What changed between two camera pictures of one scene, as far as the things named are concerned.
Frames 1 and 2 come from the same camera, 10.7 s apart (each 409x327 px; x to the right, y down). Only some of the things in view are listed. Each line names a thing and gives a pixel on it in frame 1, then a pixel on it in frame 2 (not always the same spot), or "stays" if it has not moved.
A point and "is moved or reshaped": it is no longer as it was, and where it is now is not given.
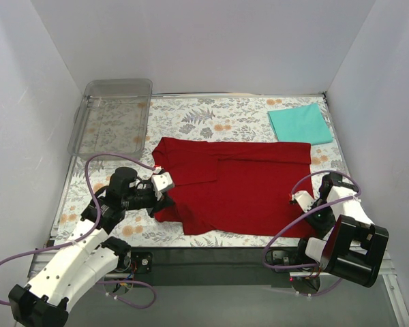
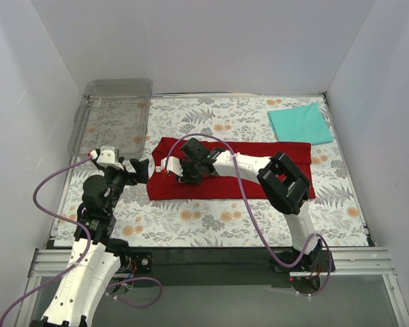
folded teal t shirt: [305, 123] stays
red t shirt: [234, 187] is moved or reshaped
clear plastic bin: [112, 116] stays
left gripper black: [157, 201] to [130, 172]
